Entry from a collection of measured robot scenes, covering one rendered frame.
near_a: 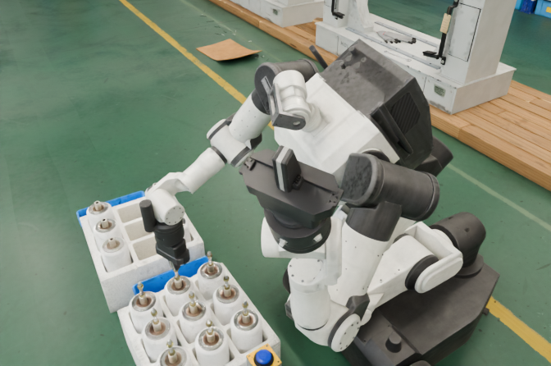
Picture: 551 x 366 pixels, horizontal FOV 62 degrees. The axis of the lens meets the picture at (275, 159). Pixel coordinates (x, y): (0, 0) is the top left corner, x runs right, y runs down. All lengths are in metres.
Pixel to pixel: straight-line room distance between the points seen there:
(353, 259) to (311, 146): 0.25
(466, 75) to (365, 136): 2.10
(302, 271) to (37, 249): 1.64
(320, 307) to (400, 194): 0.24
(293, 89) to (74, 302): 1.35
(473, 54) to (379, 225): 2.19
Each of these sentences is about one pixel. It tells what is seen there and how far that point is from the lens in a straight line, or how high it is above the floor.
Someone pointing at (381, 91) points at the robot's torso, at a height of 1.03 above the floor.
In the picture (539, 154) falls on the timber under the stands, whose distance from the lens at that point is 2.83.
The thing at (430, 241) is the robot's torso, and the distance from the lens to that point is 1.69.
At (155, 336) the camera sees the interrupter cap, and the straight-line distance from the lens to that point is 1.48.
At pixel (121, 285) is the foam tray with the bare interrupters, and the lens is 1.81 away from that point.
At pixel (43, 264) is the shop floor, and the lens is 2.18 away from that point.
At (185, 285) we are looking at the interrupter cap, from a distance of 1.58.
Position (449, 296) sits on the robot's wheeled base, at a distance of 1.74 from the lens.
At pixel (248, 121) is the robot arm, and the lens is 1.24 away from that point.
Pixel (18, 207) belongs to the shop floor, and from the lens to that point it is 2.55.
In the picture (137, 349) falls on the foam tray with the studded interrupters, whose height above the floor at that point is 0.18.
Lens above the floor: 1.43
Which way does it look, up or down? 34 degrees down
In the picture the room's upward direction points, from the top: straight up
